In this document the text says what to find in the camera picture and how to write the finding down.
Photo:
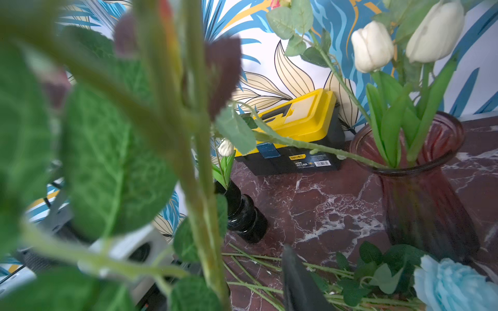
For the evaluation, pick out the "pink white tulips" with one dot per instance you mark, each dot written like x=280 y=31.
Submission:
x=225 y=156

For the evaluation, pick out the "light blue rose stem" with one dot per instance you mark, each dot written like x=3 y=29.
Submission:
x=402 y=278

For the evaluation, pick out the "pink red rose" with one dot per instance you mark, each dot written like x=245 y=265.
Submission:
x=293 y=21

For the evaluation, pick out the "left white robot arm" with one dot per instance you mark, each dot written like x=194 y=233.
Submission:
x=149 y=245

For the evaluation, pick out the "orange rose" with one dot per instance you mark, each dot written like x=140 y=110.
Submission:
x=408 y=52

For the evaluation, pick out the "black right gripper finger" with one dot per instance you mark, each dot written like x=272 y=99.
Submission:
x=300 y=291

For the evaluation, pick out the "glossy black vase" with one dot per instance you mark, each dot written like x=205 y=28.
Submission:
x=244 y=218

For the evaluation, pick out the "yellow black toolbox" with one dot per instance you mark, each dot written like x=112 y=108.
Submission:
x=311 y=118

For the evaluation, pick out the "dark red glass vase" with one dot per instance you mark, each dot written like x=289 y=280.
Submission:
x=420 y=206

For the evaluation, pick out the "pale blue rose spray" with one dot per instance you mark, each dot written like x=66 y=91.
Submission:
x=118 y=124

